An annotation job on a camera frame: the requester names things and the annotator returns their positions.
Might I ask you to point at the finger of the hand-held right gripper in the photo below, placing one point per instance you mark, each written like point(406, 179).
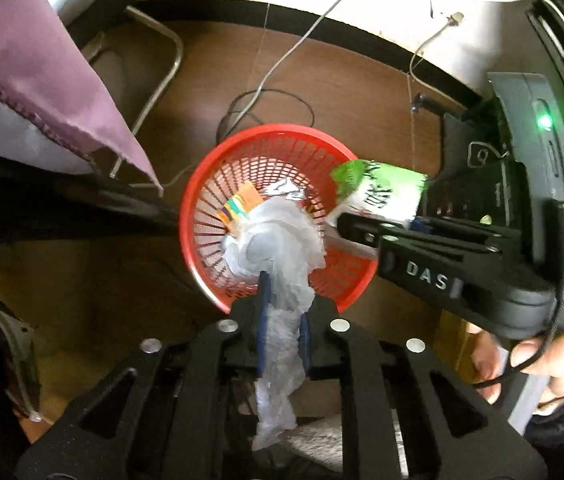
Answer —
point(462, 230)
point(362, 230)

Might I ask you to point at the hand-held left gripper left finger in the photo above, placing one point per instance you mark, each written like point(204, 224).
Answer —
point(263, 310)

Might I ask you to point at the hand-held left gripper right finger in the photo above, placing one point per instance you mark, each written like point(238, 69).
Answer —
point(304, 340)

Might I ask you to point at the green white milk carton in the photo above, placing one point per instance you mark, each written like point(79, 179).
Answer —
point(382, 190)

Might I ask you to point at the clear plastic bag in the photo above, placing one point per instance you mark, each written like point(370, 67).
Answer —
point(287, 270)

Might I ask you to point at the orange packet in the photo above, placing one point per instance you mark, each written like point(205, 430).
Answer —
point(239, 207)

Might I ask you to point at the red plastic basket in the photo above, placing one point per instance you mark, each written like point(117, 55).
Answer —
point(272, 160)

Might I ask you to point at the person's right hand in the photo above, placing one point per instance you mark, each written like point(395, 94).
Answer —
point(532, 360)

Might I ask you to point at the black electronic box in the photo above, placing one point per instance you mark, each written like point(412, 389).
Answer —
point(467, 170)

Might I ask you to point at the grey cloth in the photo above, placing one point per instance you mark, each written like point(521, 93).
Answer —
point(322, 440)

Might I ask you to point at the purple tablecloth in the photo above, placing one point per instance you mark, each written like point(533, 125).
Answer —
point(46, 75)

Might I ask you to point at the metal chair frame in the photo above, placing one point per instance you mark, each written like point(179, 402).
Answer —
point(161, 75)

